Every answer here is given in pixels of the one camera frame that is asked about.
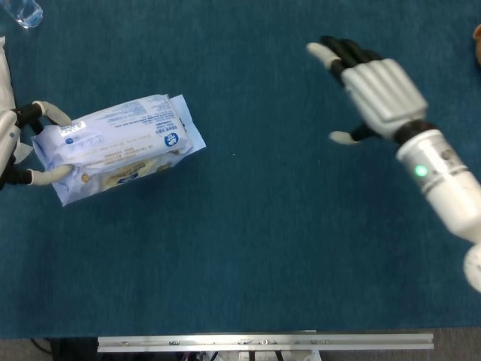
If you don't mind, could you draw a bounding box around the clear plastic water bottle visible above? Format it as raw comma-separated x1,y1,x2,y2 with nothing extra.
3,0,44,30

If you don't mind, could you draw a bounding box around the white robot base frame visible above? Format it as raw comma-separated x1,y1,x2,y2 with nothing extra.
183,350,322,361

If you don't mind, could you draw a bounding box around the black floor cable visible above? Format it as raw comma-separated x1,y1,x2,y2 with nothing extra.
29,337,53,356

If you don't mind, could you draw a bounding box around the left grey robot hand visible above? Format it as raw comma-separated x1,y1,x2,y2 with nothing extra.
0,100,72,191

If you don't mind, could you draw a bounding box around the brown plush toy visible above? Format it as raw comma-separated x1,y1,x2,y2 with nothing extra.
472,23,481,68

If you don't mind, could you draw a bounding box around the aluminium rail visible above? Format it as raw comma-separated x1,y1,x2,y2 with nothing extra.
96,332,434,353

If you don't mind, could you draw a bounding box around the white plastic bag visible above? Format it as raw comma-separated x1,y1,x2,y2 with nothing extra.
0,35,17,114

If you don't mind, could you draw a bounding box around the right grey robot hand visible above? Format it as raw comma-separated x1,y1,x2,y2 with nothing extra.
306,35,437,146

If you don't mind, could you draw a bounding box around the teal table cloth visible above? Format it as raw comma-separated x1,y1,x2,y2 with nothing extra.
0,0,481,341

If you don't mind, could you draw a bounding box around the blue white wipes pack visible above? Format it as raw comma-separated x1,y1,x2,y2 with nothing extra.
15,93,207,207

